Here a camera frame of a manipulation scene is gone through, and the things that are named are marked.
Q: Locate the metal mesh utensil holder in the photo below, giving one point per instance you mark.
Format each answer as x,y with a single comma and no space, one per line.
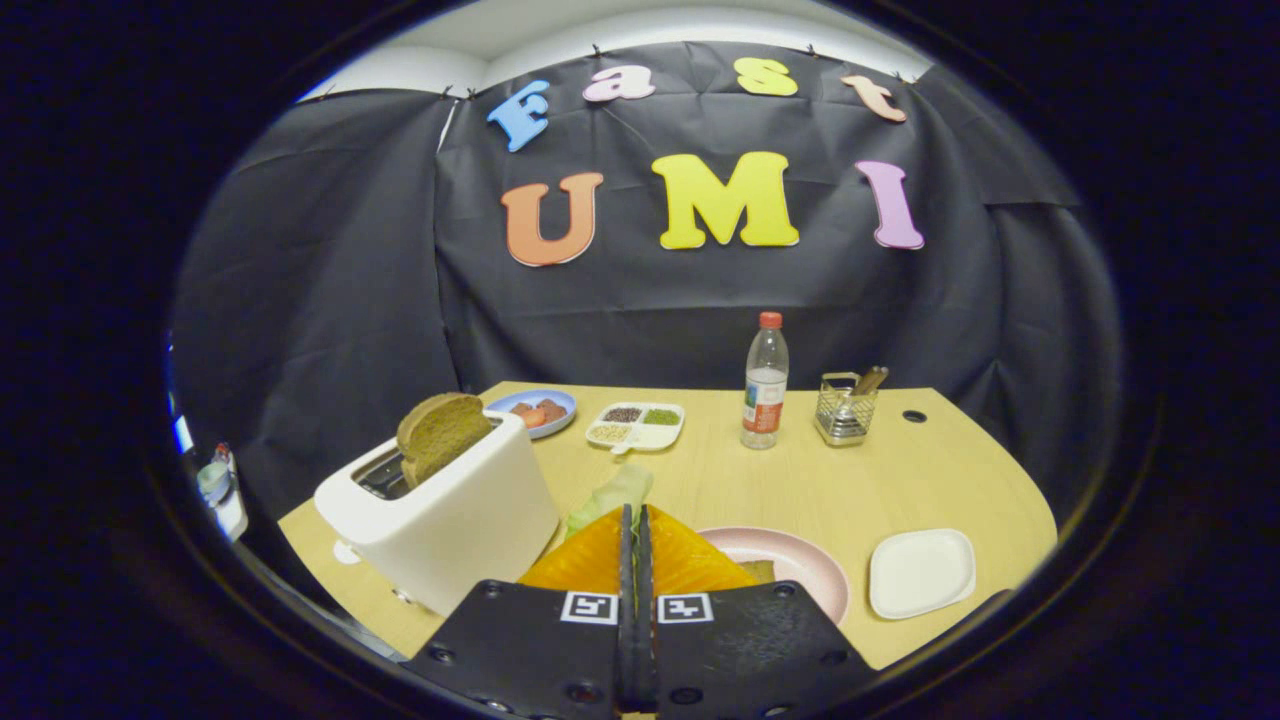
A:
845,415

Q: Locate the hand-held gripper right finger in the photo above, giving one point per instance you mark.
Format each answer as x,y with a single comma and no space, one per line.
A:
750,650

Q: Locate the white square plate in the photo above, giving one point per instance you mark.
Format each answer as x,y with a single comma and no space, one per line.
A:
920,572

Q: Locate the white divided seed dish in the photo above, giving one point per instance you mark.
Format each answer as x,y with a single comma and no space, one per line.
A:
640,430

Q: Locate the clear bottle with red cap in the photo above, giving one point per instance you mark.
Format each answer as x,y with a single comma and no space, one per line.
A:
765,390

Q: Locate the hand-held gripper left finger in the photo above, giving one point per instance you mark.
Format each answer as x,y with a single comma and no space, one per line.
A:
520,650

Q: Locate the black backdrop cloth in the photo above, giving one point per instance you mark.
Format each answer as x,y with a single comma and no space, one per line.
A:
650,300

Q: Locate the white toaster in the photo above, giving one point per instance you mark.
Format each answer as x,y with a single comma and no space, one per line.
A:
450,520

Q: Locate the brown toast slice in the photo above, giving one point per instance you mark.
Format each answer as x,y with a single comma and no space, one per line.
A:
440,435

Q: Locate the blue round plate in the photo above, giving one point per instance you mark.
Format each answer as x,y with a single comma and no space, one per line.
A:
560,400

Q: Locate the brown bread slice with ham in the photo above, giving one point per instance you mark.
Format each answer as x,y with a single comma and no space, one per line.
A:
757,571

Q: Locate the orange round food piece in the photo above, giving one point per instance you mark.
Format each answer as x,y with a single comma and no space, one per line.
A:
534,418

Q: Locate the green lettuce leaf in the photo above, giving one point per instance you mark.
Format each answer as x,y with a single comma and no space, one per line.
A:
620,490

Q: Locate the pink round plate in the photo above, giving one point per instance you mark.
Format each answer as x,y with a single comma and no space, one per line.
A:
795,560

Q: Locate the red meat slices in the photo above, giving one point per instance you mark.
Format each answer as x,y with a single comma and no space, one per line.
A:
550,409

